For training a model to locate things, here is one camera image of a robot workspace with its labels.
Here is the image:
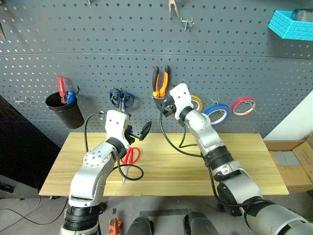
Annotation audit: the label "blue tape roll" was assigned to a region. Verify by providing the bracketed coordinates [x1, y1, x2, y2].
[203, 103, 230, 125]

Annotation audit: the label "blue handled screwdriver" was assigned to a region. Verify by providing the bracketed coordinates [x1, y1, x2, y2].
[66, 90, 77, 105]

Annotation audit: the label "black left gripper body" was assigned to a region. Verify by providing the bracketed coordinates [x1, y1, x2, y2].
[124, 123, 144, 147]

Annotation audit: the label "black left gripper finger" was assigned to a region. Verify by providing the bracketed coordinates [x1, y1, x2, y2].
[139, 120, 153, 141]

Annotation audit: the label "dark rounded robot foot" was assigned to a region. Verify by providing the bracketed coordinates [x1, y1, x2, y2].
[183, 211, 220, 235]
[127, 216, 155, 235]

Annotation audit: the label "silver pegboard hook bracket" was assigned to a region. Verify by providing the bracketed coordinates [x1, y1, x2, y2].
[180, 17, 196, 31]

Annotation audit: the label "black hanging cup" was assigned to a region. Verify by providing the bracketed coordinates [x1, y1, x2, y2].
[45, 91, 85, 130]

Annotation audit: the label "blue handled scissors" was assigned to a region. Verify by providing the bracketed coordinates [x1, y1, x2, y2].
[109, 88, 134, 114]

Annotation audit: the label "red handled scissors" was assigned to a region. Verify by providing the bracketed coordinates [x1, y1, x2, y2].
[120, 147, 141, 187]

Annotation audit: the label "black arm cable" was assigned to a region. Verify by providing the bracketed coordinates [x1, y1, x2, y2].
[84, 111, 145, 181]
[159, 107, 247, 209]

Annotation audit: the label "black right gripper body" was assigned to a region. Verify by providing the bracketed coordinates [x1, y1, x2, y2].
[161, 96, 178, 118]

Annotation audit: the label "brown cardboard box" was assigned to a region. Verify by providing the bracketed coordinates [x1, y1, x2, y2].
[264, 134, 313, 194]

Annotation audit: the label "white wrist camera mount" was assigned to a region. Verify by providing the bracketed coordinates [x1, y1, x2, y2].
[105, 110, 130, 147]
[169, 83, 194, 116]

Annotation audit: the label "cyan brick pattern basket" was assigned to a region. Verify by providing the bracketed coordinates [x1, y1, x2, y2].
[267, 9, 313, 42]

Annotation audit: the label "black floor cable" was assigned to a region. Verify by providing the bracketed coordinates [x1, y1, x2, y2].
[0, 189, 69, 226]

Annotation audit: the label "black cabinet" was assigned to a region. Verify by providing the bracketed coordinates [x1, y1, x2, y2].
[0, 94, 62, 190]

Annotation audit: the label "black pliers holder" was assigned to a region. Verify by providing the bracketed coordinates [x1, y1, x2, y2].
[152, 95, 166, 111]

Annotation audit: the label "orange and black floor tool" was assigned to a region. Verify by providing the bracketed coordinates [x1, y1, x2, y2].
[108, 217, 122, 235]

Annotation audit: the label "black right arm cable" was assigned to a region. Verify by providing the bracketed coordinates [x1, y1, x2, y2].
[159, 107, 247, 209]

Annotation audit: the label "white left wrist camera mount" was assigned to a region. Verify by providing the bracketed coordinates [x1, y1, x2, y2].
[105, 110, 130, 147]

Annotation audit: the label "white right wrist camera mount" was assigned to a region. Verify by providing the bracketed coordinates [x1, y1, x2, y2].
[169, 83, 194, 116]

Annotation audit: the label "red handled screwdriver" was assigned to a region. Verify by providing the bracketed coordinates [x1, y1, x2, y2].
[56, 76, 68, 104]

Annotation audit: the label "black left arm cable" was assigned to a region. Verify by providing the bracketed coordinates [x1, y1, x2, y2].
[84, 111, 145, 181]

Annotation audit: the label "silver double pegboard hook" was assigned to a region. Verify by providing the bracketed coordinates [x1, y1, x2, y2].
[13, 96, 33, 106]

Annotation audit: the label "orange and black pliers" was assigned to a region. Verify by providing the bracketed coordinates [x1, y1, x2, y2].
[152, 65, 171, 99]

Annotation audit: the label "red tape roll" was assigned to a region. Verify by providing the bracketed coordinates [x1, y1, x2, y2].
[231, 97, 257, 118]

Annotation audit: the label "yellow tape roll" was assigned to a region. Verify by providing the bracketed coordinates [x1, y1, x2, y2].
[190, 94, 204, 113]

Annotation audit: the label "grey metal pegboard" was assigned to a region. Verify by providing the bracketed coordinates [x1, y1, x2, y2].
[0, 0, 313, 148]

